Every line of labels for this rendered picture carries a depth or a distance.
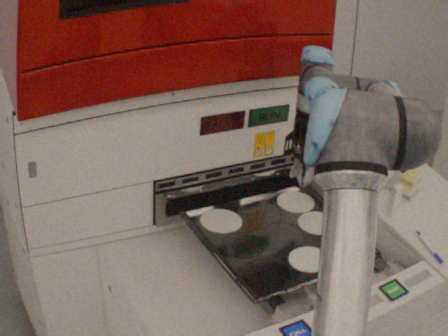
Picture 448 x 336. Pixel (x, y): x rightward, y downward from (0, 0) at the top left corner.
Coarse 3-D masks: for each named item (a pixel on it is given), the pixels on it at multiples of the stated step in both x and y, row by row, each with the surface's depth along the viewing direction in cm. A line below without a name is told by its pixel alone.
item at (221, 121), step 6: (234, 114) 151; (240, 114) 152; (204, 120) 148; (210, 120) 149; (216, 120) 150; (222, 120) 150; (228, 120) 151; (234, 120) 152; (240, 120) 153; (204, 126) 149; (210, 126) 150; (216, 126) 150; (222, 126) 151; (228, 126) 152; (234, 126) 153; (240, 126) 154; (204, 132) 150; (210, 132) 150
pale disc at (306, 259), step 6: (306, 246) 144; (294, 252) 142; (300, 252) 142; (306, 252) 142; (312, 252) 142; (318, 252) 142; (294, 258) 140; (300, 258) 140; (306, 258) 140; (312, 258) 140; (318, 258) 140; (294, 264) 138; (300, 264) 138; (306, 264) 138; (312, 264) 138; (318, 264) 138; (306, 270) 136; (312, 270) 136
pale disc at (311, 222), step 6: (300, 216) 155; (306, 216) 155; (312, 216) 155; (318, 216) 156; (300, 222) 153; (306, 222) 153; (312, 222) 153; (318, 222) 153; (306, 228) 151; (312, 228) 151; (318, 228) 151; (318, 234) 149
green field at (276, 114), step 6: (276, 108) 157; (282, 108) 157; (288, 108) 158; (252, 114) 154; (258, 114) 155; (264, 114) 156; (270, 114) 157; (276, 114) 157; (282, 114) 158; (252, 120) 155; (258, 120) 156; (264, 120) 157; (270, 120) 157; (276, 120) 158; (282, 120) 159
